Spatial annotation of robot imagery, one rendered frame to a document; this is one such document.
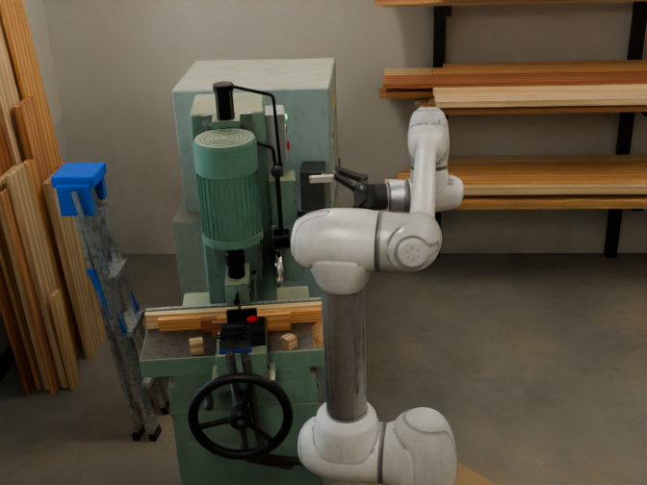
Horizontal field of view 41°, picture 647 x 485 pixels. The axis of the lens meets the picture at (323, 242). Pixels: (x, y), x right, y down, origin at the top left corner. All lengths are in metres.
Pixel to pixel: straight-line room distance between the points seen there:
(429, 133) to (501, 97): 1.92
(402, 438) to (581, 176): 2.62
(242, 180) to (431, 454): 0.88
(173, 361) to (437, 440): 0.83
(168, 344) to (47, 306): 1.41
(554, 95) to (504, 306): 1.11
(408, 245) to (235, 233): 0.76
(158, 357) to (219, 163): 0.61
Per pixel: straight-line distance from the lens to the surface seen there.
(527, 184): 4.45
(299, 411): 2.64
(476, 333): 4.30
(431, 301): 4.56
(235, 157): 2.33
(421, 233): 1.80
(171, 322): 2.65
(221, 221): 2.41
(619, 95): 4.31
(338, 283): 1.87
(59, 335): 3.97
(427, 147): 2.23
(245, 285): 2.53
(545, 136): 4.85
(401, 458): 2.16
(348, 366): 2.02
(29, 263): 3.85
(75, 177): 3.24
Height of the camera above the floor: 2.27
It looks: 26 degrees down
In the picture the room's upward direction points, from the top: 2 degrees counter-clockwise
